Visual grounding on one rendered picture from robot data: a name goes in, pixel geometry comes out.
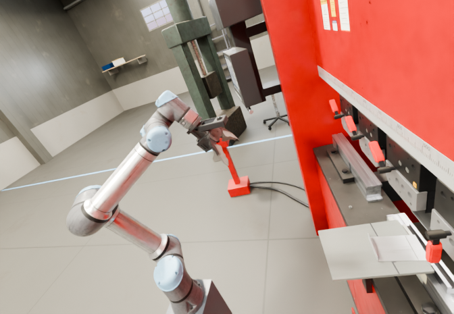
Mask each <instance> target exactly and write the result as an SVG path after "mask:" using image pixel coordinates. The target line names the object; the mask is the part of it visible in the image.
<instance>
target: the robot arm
mask: <svg viewBox="0 0 454 314"><path fill-rule="evenodd" d="M155 104H156V105H157V107H158V109H157V111H156V112H155V113H154V114H153V115H152V116H151V118H150V119H149V121H148V122H147V123H146V124H145V125H144V126H143V128H142V129H141V131H140V133H141V135H142V138H141V140H140V141H139V142H138V144H137V145H136V146H135V147H134V148H133V150H131V152H130V153H129V154H128V156H127V157H126V158H125V159H124V160H123V162H121V164H120V165H119V166H118V168H117V169H116V170H115V171H114V173H113V174H112V175H111V176H110V177H109V178H108V179H107V181H106V182H105V183H104V185H102V186H100V185H94V186H88V187H86V188H84V189H82V190H81V191H80V192H79V194H78V195H77V196H76V198H75V200H74V204H73V205H72V208H71V209H70V212H69V213H68V216H67V218H66V225H67V227H68V229H69V231H70V232H71V233H72V234H74V235H75V236H81V237H85V236H91V235H93V234H95V233H97V232H98V231H99V230H100V229H101V228H103V227H105V228H107V229H108V230H110V231H112V232H113V233H115V234H117V235H118V236H120V237H122V238H124V239H125V240H127V241H128V242H131V243H132V244H134V245H135V246H137V247H139V248H141V249H143V250H144V251H146V252H147V253H148V256H149V258H150V259H152V260H153V261H155V262H156V263H157V267H155V270H154V274H153V277H154V280H155V283H156V284H157V286H158V288H159V289H161V290H162V291H163V293H164V294H165V295H166V296H167V297H168V299H169V300H170V303H171V308H172V311H173V313H174V314H195V313H196V312H197V311H198V310H199V308H200V307H201V305H202V303H203V299H204V290H203V287H202V285H201V284H200V283H199V282H198V281H196V280H194V279H192V278H191V277H190V276H189V274H188V272H187V271H186V267H185V264H184V258H183V254H182V247H181V243H180V241H179V239H178V238H177V237H176V236H175V235H173V234H160V235H159V234H158V233H157V232H155V231H153V230H152V229H151V228H149V227H147V226H146V225H145V224H143V223H141V222H140V221H139V220H137V219H135V218H134V217H133V216H131V215H129V214H127V213H126V212H125V211H123V210H121V209H120V206H119V202H120V201H121V200H122V198H123V197H124V196H125V195H126V193H127V192H128V191H129V190H130V189H131V188H132V187H133V185H134V184H135V183H136V181H137V180H138V179H139V178H140V177H141V176H142V175H143V174H144V172H145V171H146V170H147V168H148V167H149V166H150V165H151V164H152V163H153V162H154V160H155V159H156V158H157V156H158V155H159V154H160V153H162V152H164V151H167V150H168V149H169V148H170V146H171V144H172V135H171V133H170V131H169V129H168V128H169V127H170V126H171V125H172V124H173V123H174V121H176V122H178V123H179V124H180V125H181V126H183V127H184V128H186V129H188V131H187V132H186V133H187V134H188V135H189V134H190V133H191V134H192V135H194V136H195V137H196V138H197V146H198V147H200V146H201V147H200V148H201V149H203V150H204V151H205V152H208V151H210V150H211V149H212V151H213V161H214V162H217V161H222V162H223V163H224V164H225V165H227V166H229V161H228V159H227V158H226V155H225V154H224V152H223V150H222V147H221V146H220V145H218V144H217V143H219V142H220V138H222V141H224V142H225V141H227V140H230V139H232V140H235V141H239V139H238V138H237V137H236V136H235V135H234V134H233V133H231V132H230V131H228V130H227V129H225V128H223V126H225V125H226V123H227V121H228V118H227V115H222V116H219V117H214V118H211V119H207V120H202V121H201V119H202V117H201V116H199V114H198V113H197V112H196V111H194V110H193V109H192V108H190V107H189V106H188V105H187V104H186V103H184V102H183V101H182V100H181V99H179V98H178V96H176V95H175V94H174V93H172V92H171V91H169V90H166V91H165V92H163V93H162V94H161V96H160V97H159V98H158V100H157V101H156V102H155ZM200 121H201V122H200Z"/></svg>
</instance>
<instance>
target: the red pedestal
mask: <svg viewBox="0 0 454 314"><path fill-rule="evenodd" d="M229 141H230V140H227V141H225V142H224V141H222V138H220V142H219V143H217V144H218V145H220V146H221V147H222V150H223V152H224V154H225V155H226V158H227V159H228V161H229V166H228V168H229V170H230V173H231V175H232V178H233V179H231V180H229V183H228V192H229V195H230V197H236V196H240V195H244V194H250V191H251V187H250V186H249V185H250V181H249V177H248V176H244V177H239V176H238V174H237V172H236V168H235V166H234V164H233V161H232V158H231V156H230V153H229V151H228V148H227V147H228V145H229Z"/></svg>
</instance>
